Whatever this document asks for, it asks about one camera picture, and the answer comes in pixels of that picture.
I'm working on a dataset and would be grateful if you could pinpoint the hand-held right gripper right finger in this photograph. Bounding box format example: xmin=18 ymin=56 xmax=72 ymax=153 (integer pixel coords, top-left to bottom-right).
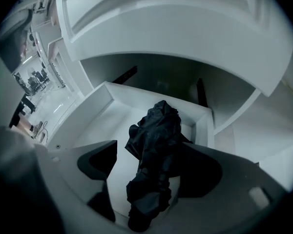
xmin=151 ymin=142 xmax=293 ymax=234

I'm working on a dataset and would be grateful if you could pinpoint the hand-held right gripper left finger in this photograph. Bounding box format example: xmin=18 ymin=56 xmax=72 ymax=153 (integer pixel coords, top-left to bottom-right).
xmin=36 ymin=139 xmax=129 ymax=234

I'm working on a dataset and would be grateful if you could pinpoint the white drawer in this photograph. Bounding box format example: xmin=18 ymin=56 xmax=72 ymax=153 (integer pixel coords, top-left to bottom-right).
xmin=46 ymin=80 xmax=215 ymax=229

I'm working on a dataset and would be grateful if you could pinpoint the black garment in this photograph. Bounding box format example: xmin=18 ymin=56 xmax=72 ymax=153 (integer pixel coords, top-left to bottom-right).
xmin=125 ymin=100 xmax=194 ymax=234

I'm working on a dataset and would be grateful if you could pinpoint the black table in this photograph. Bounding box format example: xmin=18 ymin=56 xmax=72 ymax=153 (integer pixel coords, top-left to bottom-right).
xmin=9 ymin=93 xmax=36 ymax=129

